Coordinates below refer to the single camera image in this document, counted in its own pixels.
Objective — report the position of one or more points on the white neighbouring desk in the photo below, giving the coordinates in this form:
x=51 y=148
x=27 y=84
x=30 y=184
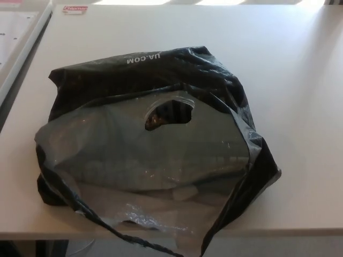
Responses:
x=32 y=45

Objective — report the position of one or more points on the black Under Armour plastic bag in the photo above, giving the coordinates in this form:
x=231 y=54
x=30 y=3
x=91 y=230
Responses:
x=150 y=152

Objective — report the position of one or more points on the red and white desk sticker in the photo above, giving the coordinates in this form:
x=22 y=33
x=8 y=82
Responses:
x=75 y=9

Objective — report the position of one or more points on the black desk leg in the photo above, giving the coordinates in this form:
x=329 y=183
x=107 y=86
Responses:
x=52 y=248

